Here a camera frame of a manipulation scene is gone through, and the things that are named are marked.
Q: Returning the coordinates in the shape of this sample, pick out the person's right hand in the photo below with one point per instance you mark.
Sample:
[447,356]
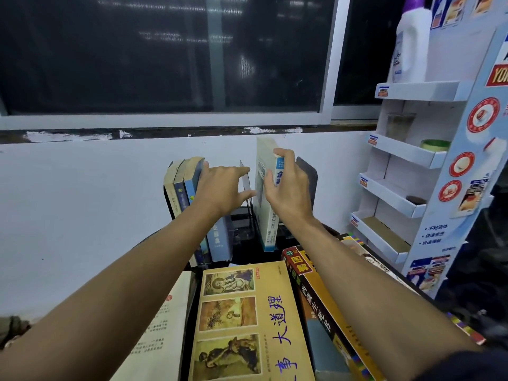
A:
[291,194]

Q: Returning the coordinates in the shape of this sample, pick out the person's left hand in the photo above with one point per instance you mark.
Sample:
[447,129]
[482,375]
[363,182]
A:
[218,192]

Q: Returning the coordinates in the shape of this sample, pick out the person's left thumb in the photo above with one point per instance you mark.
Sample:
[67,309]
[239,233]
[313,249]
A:
[247,196]

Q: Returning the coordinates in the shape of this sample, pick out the person's right thumb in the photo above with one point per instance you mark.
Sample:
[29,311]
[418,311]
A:
[271,182]

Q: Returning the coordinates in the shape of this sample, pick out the white book with blue label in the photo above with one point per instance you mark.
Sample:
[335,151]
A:
[265,218]

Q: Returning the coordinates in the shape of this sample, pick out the person's right forearm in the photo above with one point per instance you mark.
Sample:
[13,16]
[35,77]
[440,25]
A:
[377,305]

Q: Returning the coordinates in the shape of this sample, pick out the person's left forearm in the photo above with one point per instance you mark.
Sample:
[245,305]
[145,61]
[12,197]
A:
[119,289]

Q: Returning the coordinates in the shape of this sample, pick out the black metal book rack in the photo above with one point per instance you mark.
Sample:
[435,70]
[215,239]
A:
[307,180]

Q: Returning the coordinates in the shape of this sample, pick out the dark blue upright book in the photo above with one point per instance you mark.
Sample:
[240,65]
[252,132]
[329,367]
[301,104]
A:
[180,194]

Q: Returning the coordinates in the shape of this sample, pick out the beige upright book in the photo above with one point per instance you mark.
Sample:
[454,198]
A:
[170,186]

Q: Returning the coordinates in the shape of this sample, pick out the red and orange book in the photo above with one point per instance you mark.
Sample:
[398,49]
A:
[313,289]

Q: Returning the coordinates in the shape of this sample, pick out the yellow book with pictures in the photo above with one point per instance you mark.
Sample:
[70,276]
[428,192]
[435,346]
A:
[254,325]

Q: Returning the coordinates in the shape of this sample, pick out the clear drinking glass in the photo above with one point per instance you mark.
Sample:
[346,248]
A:
[400,126]

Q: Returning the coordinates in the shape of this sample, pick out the book with colourful checked edge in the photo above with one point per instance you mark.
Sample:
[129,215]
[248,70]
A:
[397,275]

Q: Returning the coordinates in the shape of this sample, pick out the white book with text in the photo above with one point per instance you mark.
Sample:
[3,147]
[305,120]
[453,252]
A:
[162,341]

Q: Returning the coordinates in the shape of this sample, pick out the green tape roll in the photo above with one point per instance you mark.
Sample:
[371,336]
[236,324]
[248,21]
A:
[435,145]

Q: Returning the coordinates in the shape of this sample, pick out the grey-blue book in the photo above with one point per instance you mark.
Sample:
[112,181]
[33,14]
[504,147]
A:
[325,349]

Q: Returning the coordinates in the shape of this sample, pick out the white cardboard display shelf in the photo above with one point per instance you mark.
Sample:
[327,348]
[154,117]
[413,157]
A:
[448,126]

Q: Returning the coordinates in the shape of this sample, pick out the white bottle with purple cap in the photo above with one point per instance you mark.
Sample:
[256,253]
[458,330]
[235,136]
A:
[412,47]

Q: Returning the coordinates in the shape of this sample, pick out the dark sleeve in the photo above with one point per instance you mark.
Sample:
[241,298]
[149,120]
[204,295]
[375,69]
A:
[468,367]

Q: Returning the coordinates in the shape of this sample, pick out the grey-brown cloth bundle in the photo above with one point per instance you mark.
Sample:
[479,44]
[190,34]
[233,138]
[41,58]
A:
[12,331]

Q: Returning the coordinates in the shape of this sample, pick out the white window frame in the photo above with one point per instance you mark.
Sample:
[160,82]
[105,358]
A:
[333,75]

